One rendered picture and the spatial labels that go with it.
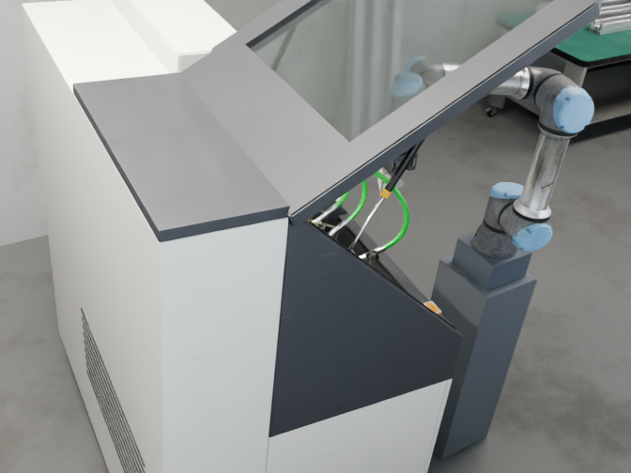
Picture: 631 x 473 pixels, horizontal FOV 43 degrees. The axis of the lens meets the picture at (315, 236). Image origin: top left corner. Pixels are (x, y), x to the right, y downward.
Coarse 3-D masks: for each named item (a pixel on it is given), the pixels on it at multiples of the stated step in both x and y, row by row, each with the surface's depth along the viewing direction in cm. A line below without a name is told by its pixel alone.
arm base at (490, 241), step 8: (480, 232) 262; (488, 232) 259; (496, 232) 257; (504, 232) 257; (472, 240) 267; (480, 240) 262; (488, 240) 259; (496, 240) 258; (504, 240) 258; (480, 248) 262; (488, 248) 260; (496, 248) 260; (504, 248) 259; (512, 248) 260; (496, 256) 260; (504, 256) 260
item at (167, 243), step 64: (64, 64) 216; (128, 64) 220; (64, 128) 224; (128, 128) 183; (192, 128) 186; (64, 192) 246; (128, 192) 168; (192, 192) 163; (256, 192) 165; (64, 256) 273; (128, 256) 180; (192, 256) 158; (256, 256) 166; (64, 320) 307; (128, 320) 194; (192, 320) 168; (256, 320) 177; (128, 384) 210; (192, 384) 179; (256, 384) 189; (128, 448) 228; (192, 448) 191; (256, 448) 203
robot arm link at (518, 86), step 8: (520, 72) 227; (528, 72) 227; (536, 72) 227; (544, 72) 227; (552, 72) 226; (560, 72) 227; (512, 80) 226; (520, 80) 226; (528, 80) 226; (536, 80) 227; (496, 88) 225; (504, 88) 226; (512, 88) 227; (520, 88) 227; (528, 88) 227; (520, 96) 229; (528, 96) 229
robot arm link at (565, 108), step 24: (552, 96) 220; (576, 96) 216; (552, 120) 221; (576, 120) 219; (552, 144) 226; (552, 168) 230; (528, 192) 237; (504, 216) 248; (528, 216) 238; (528, 240) 241
